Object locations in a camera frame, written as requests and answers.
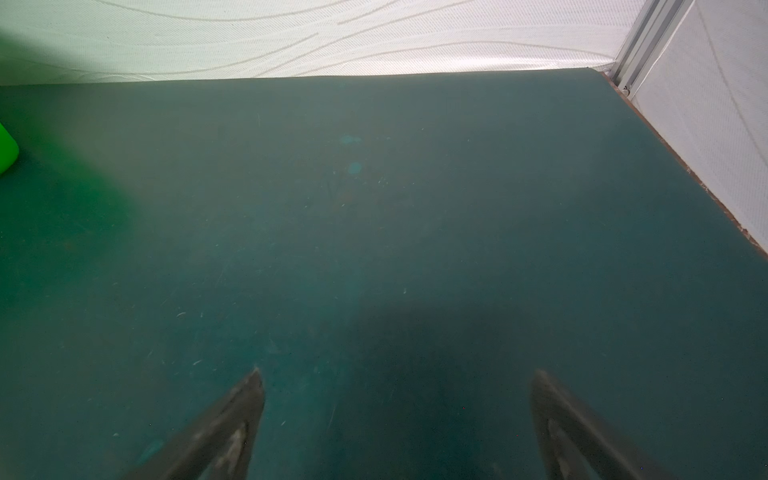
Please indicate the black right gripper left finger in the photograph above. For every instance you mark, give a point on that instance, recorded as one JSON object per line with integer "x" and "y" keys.
{"x": 218, "y": 444}

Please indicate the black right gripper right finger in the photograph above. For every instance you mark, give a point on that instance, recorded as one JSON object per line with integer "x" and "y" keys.
{"x": 574, "y": 440}

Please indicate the green plastic basket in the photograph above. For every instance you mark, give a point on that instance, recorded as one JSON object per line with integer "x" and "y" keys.
{"x": 9, "y": 150}

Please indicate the aluminium corner frame post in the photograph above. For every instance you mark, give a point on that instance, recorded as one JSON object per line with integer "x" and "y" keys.
{"x": 649, "y": 36}

